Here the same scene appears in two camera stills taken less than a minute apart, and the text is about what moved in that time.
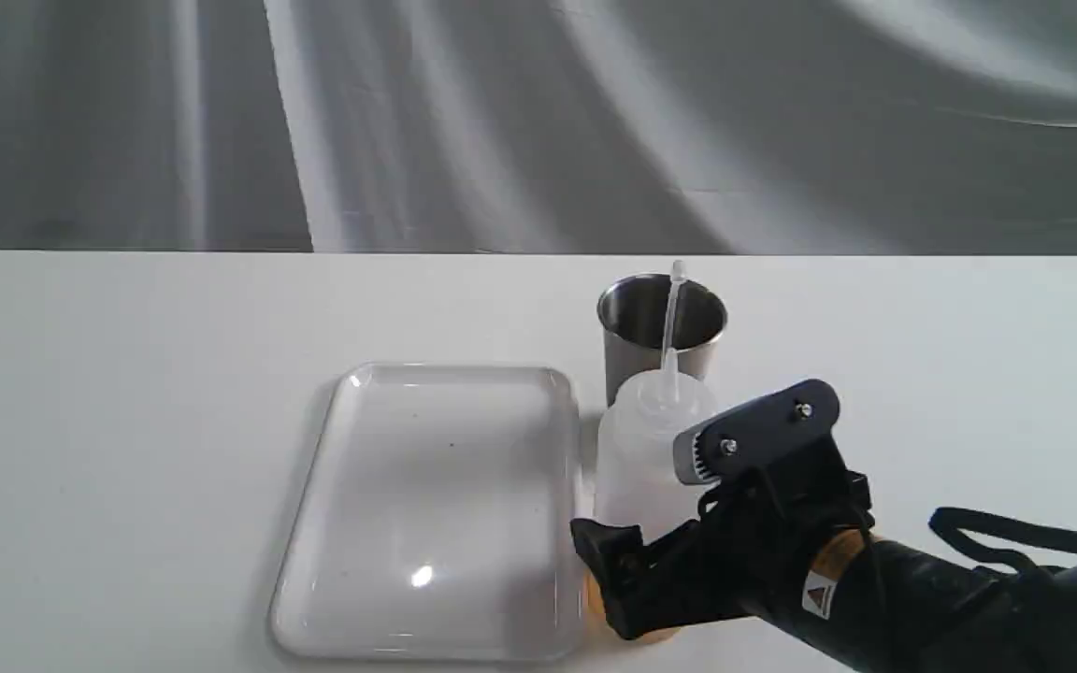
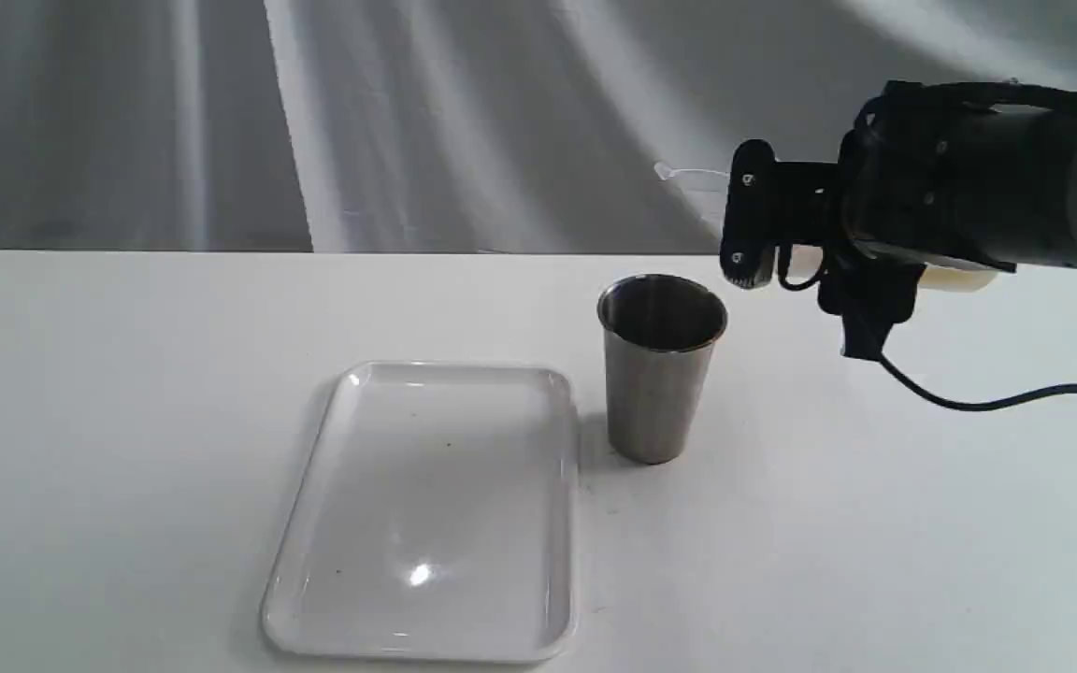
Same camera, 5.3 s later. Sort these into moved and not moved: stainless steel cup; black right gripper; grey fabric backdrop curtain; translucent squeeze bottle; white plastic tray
Moved: black right gripper; translucent squeeze bottle
Not moved: white plastic tray; grey fabric backdrop curtain; stainless steel cup
